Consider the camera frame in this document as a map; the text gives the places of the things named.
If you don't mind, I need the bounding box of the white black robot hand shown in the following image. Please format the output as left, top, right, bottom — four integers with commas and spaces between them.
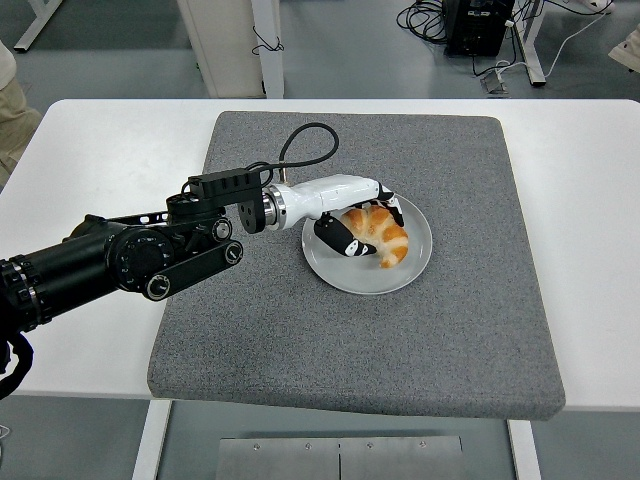
277, 173, 407, 259

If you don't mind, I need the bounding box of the golden croissant bread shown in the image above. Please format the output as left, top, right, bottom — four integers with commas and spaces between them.
339, 202, 410, 270

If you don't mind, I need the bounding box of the round grey plate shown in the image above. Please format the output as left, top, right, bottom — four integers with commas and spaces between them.
301, 187, 434, 296

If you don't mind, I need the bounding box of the grey felt mat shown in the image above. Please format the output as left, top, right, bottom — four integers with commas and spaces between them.
146, 110, 568, 422

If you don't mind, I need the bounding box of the beige cabinet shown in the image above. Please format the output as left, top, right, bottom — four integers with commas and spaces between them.
175, 0, 266, 99

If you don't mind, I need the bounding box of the grey floor socket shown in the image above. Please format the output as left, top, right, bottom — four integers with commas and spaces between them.
479, 69, 510, 96

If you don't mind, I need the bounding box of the black computer box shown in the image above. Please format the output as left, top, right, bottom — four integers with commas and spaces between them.
442, 0, 516, 57

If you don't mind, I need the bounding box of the white desk leg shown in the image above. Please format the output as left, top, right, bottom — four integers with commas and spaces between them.
13, 0, 65, 54
514, 0, 547, 89

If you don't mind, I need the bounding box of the white table leg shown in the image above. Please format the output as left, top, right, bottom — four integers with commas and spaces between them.
506, 418, 544, 480
130, 399, 174, 480

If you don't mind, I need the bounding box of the person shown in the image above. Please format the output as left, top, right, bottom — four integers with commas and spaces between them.
0, 39, 44, 190

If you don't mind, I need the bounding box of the white post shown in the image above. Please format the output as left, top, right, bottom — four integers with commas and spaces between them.
251, 0, 286, 100

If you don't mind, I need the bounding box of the thin black cable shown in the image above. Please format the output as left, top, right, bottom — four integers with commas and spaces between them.
251, 24, 285, 56

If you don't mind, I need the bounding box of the black cable bundle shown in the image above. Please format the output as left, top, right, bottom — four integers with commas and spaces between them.
396, 0, 451, 47

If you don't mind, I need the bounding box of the white cable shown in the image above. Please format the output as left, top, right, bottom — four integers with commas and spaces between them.
494, 0, 621, 81

